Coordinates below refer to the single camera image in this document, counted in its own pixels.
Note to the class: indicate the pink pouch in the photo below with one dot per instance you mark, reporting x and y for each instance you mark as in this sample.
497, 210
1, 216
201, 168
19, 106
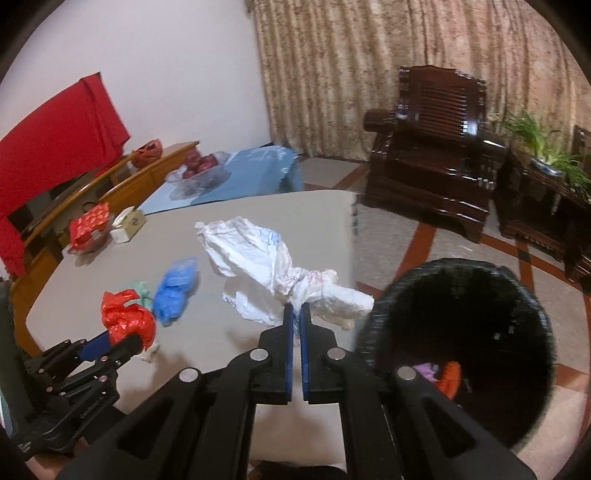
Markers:
427, 372

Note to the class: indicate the green potted plant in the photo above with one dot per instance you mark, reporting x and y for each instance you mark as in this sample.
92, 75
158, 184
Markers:
535, 134

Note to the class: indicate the dark wooden side table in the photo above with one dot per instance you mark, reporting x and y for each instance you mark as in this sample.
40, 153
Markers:
535, 203

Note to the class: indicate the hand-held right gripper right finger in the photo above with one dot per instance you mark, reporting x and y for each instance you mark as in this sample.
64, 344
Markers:
304, 360

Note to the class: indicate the glass fruit bowl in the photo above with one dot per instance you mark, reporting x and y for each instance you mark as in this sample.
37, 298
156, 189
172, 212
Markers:
203, 182

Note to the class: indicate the orange foam fruit net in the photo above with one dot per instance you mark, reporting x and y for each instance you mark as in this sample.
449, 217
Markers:
450, 378

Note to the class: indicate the blue-topped coffee table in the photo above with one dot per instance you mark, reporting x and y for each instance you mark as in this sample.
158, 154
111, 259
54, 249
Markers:
258, 170

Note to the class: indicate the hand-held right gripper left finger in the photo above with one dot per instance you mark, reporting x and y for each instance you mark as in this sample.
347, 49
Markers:
289, 360

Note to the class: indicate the pile of red apples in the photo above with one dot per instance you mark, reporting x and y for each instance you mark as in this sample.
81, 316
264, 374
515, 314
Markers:
198, 164

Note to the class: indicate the red plastic bag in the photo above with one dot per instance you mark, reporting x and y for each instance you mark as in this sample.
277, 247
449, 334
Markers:
129, 321

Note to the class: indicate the black trash bin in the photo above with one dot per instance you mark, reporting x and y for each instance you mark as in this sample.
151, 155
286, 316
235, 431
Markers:
485, 300

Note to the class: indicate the red cloth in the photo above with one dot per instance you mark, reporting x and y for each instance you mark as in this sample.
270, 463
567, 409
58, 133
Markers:
55, 124

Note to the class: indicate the black television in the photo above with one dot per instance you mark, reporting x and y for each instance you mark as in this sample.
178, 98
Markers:
46, 203

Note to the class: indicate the wooden television cabinet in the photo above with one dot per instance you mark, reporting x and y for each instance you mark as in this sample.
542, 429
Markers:
136, 179

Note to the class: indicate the red basket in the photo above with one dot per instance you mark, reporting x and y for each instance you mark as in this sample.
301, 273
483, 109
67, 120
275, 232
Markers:
147, 153

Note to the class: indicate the blue plastic bag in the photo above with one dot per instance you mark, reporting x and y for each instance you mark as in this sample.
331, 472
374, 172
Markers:
173, 290

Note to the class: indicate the white plastic bag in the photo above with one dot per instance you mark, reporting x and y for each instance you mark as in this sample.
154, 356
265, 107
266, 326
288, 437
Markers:
258, 258

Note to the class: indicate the patterned beige curtain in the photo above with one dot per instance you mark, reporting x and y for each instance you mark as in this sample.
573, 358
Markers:
332, 69

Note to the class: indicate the crumpled white tissue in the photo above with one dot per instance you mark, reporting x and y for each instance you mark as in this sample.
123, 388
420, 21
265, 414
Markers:
150, 353

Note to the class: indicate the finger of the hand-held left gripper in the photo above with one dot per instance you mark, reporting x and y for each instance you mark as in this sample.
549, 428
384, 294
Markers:
94, 346
122, 351

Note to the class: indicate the grey tablecloth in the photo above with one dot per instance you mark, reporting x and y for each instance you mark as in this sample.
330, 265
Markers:
207, 346

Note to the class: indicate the glass dish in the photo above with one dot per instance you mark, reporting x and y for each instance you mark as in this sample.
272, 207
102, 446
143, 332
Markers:
99, 242

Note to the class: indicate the white tissue box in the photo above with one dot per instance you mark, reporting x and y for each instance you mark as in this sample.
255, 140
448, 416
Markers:
131, 224

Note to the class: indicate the green plastic bag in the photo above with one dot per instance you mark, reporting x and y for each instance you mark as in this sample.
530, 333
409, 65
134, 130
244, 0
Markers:
141, 288

